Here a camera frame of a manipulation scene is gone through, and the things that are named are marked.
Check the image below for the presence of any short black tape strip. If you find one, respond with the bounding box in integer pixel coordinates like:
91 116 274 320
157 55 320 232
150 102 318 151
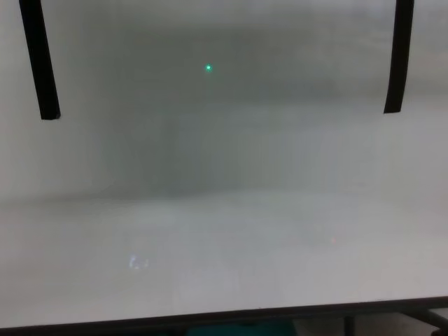
17 0 62 121
383 0 416 115

